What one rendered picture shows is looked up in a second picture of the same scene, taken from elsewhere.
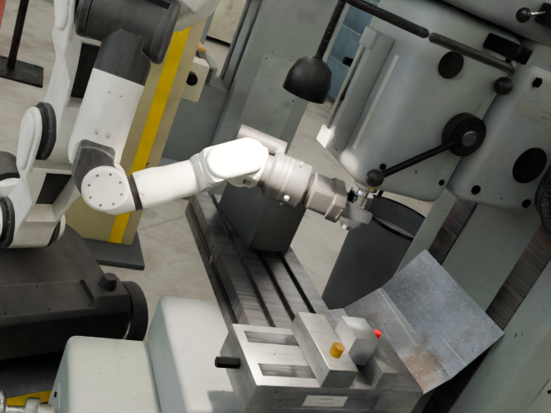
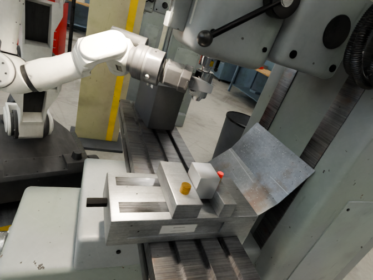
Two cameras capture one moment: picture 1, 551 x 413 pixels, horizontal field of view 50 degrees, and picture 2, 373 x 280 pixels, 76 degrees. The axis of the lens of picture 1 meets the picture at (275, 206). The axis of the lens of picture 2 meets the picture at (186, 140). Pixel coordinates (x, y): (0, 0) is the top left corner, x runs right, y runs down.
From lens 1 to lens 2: 0.54 m
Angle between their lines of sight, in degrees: 4
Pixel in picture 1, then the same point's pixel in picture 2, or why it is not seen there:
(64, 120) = (25, 53)
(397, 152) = (224, 18)
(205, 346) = not seen: hidden behind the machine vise
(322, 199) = (174, 75)
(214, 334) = not seen: hidden behind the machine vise
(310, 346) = (166, 186)
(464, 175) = (283, 42)
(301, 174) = (156, 56)
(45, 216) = (35, 119)
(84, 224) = (92, 132)
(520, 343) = (327, 177)
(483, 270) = (296, 129)
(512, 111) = not seen: outside the picture
